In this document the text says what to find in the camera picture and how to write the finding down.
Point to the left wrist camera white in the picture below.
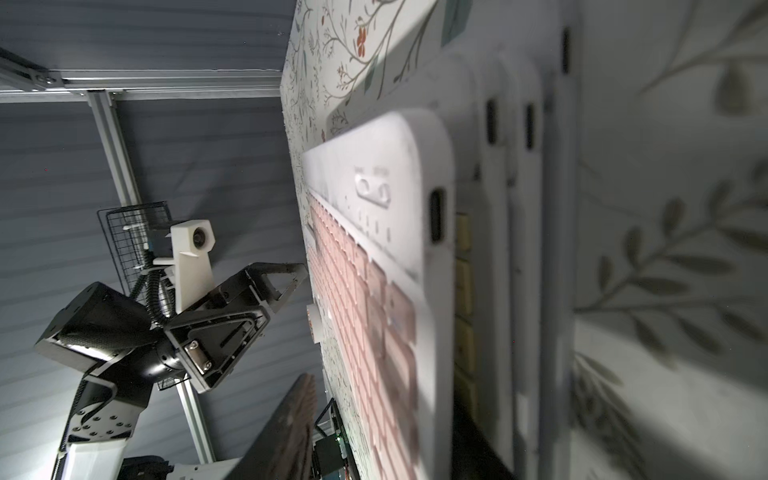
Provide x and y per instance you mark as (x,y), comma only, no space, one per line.
(182,251)

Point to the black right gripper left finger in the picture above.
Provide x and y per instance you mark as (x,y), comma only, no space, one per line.
(283,448)

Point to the pink keyboard front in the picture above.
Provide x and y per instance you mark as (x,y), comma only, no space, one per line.
(559,207)

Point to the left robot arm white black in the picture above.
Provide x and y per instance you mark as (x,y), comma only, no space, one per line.
(104,412)

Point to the black wire basket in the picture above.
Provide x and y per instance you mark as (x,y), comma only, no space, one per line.
(136,235)

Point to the pink keyboard row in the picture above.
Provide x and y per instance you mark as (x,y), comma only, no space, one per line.
(380,246)

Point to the white keyboard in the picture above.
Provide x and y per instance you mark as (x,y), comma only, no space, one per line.
(524,192)

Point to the yellow keyboard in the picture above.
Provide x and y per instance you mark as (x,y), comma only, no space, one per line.
(475,100)

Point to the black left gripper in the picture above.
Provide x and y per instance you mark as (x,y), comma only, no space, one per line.
(103,333)

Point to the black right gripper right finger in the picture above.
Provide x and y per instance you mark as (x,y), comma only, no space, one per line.
(472,457)

